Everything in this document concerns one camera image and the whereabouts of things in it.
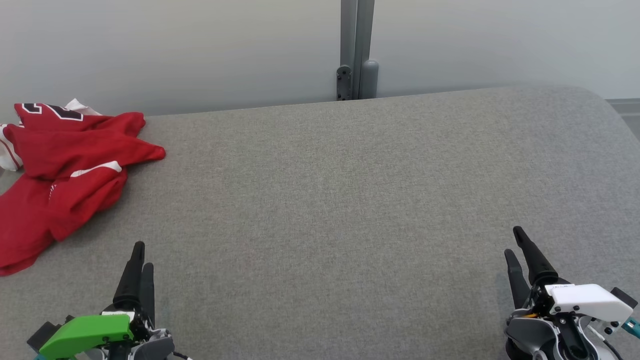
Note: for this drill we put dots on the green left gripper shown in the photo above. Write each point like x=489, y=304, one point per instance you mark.
x=85, y=332

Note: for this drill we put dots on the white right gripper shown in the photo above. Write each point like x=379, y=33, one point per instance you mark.
x=585, y=300

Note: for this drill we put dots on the red shorts white stripes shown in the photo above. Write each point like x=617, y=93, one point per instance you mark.
x=30, y=225

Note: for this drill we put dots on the red basketball jersey white sleeves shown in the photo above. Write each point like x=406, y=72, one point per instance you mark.
x=46, y=113

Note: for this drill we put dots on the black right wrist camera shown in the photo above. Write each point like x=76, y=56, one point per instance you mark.
x=625, y=297

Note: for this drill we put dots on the grey metal frame post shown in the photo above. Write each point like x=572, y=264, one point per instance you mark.
x=356, y=45

